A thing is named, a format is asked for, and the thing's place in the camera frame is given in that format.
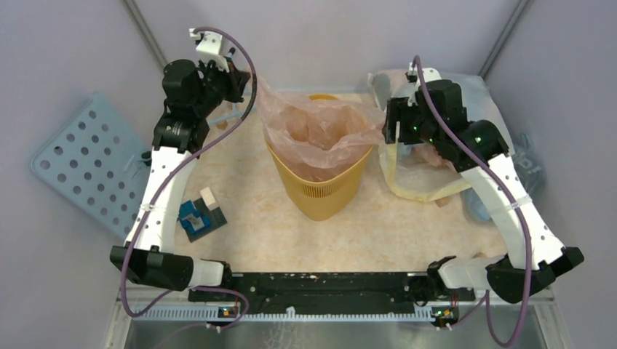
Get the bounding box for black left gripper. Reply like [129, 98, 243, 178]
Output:
[193, 55, 250, 116]

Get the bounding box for pink plastic trash bag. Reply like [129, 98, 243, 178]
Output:
[256, 76, 385, 182]

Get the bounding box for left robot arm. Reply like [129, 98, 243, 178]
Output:
[110, 60, 257, 301]

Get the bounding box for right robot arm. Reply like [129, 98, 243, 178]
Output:
[382, 79, 584, 304]

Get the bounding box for yellow plastic trash bin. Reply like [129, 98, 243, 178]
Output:
[265, 95, 375, 221]

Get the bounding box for light blue tripod stand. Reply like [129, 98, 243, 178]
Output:
[122, 47, 256, 173]

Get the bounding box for wooden block near tripod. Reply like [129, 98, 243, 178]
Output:
[215, 120, 228, 131]

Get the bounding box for large yellow translucent bag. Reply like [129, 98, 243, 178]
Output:
[367, 69, 515, 202]

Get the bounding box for wooden cube block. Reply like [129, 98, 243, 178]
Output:
[434, 197, 451, 208]

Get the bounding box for pale wooden block left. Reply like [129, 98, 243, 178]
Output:
[199, 187, 219, 211]

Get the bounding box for blue plastic bag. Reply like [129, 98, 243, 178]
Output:
[460, 132, 546, 223]

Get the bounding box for blue block toy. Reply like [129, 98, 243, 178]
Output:
[178, 198, 228, 243]

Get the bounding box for light blue perforated board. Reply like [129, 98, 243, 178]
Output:
[31, 92, 152, 252]

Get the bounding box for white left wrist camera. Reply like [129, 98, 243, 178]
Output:
[189, 28, 230, 73]

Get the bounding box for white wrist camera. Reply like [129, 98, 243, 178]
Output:
[189, 28, 230, 73]
[406, 62, 442, 106]

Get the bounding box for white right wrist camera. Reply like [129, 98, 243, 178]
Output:
[406, 62, 442, 106]

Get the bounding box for grey corner frame post left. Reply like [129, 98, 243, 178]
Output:
[120, 0, 167, 71]

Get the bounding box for grey corner frame post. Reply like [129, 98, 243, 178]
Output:
[120, 0, 167, 71]
[478, 0, 534, 80]

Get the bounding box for grey corner frame post right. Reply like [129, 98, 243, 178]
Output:
[478, 0, 534, 80]

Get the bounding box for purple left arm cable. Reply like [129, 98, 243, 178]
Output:
[119, 26, 259, 349]

